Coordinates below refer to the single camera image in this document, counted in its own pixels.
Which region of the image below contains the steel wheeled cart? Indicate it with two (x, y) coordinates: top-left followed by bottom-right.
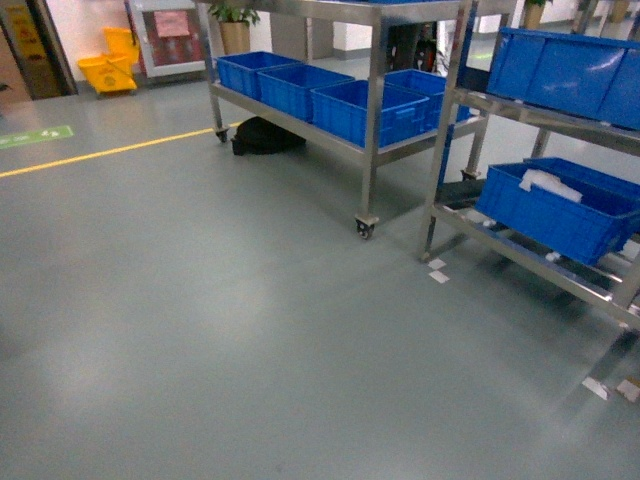
(194, 0), (494, 241)

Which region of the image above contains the black bag under cart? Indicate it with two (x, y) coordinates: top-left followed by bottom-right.
(231, 116), (306, 156)

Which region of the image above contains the blue crate on cart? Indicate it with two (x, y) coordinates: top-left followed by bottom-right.
(385, 69), (447, 133)
(310, 80), (432, 147)
(257, 63), (355, 123)
(216, 51), (301, 100)

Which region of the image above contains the steel flow rack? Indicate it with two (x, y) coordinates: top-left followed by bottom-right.
(418, 0), (640, 401)

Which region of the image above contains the potted plant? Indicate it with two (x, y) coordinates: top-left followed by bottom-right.
(208, 2), (260, 55)

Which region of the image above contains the blue crate lower rack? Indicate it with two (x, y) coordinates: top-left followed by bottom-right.
(475, 157), (639, 265)

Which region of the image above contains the blue crate rack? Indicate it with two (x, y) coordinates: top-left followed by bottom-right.
(475, 157), (639, 265)
(487, 28), (639, 130)

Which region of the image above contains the yellow mop bucket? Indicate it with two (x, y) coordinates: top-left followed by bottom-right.
(77, 27), (140, 96)

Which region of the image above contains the blue crate upper rack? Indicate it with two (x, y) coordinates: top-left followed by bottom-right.
(487, 28), (639, 130)

